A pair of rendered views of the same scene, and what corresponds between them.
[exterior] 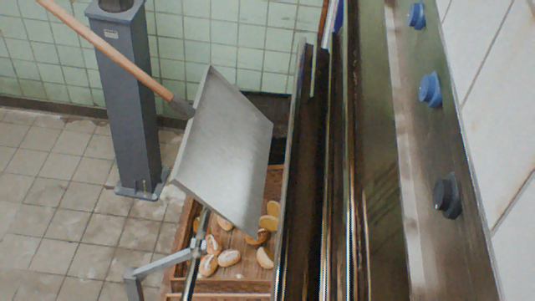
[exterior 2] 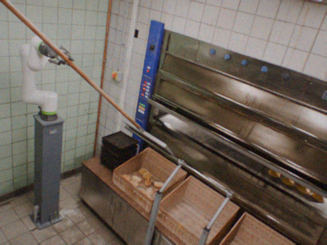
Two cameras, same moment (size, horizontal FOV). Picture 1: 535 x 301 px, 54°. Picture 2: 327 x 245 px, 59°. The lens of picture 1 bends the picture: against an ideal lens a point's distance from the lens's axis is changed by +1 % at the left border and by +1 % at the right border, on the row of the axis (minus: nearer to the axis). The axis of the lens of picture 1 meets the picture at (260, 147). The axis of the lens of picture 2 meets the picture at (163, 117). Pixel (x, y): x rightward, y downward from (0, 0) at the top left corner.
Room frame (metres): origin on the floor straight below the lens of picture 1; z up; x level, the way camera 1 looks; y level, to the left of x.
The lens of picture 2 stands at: (-0.19, 1.96, 2.45)
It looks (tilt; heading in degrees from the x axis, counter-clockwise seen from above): 24 degrees down; 305
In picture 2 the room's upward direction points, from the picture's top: 12 degrees clockwise
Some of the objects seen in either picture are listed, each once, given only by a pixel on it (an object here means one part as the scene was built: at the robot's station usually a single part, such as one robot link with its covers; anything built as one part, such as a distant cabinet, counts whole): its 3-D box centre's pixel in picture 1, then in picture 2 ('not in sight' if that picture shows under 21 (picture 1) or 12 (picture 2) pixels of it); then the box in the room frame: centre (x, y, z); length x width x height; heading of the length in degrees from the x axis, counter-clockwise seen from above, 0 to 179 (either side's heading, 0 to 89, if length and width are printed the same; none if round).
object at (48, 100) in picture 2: not in sight; (48, 101); (1.96, 0.69, 1.36); 0.16 x 0.13 x 0.19; 48
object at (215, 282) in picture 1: (244, 228); (149, 177); (1.19, 0.03, 0.72); 0.56 x 0.49 x 0.28; 177
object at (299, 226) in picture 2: not in sight; (219, 173); (0.60, -0.21, 1.02); 1.79 x 0.11 x 0.19; 178
